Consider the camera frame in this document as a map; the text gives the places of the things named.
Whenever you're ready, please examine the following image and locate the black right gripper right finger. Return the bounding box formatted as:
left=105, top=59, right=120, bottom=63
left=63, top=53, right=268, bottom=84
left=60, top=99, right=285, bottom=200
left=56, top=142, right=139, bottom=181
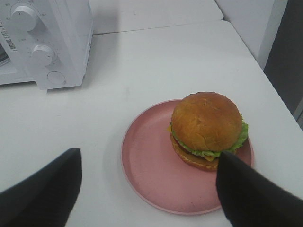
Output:
left=216, top=151, right=303, bottom=227

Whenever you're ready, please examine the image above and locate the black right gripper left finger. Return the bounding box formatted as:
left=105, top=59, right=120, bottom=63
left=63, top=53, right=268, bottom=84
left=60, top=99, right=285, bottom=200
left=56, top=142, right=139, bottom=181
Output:
left=0, top=148, right=82, bottom=227

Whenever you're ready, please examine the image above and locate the burger with lettuce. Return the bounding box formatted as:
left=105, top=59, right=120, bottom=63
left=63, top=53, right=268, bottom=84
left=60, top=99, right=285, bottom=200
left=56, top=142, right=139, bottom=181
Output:
left=169, top=92, right=249, bottom=171

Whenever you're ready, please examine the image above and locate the pink round plate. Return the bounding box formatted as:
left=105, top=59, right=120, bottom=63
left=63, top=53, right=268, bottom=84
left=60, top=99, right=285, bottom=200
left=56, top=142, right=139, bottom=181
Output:
left=121, top=98, right=255, bottom=216

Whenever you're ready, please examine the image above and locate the round white door button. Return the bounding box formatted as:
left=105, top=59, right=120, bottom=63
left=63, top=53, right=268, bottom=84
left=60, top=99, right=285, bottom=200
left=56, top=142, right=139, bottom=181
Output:
left=47, top=71, right=66, bottom=85

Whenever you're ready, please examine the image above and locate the white timer knob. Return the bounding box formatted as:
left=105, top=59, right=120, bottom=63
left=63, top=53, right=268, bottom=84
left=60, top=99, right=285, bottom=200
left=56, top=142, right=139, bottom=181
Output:
left=31, top=44, right=56, bottom=66

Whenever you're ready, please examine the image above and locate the white microwave oven body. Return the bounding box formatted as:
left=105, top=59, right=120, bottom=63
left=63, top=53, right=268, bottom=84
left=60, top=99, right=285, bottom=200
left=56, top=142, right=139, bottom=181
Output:
left=0, top=0, right=93, bottom=89

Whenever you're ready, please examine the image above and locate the upper white control knob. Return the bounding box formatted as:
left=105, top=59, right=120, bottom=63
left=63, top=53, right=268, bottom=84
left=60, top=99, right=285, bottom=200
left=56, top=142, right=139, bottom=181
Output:
left=10, top=5, right=38, bottom=32

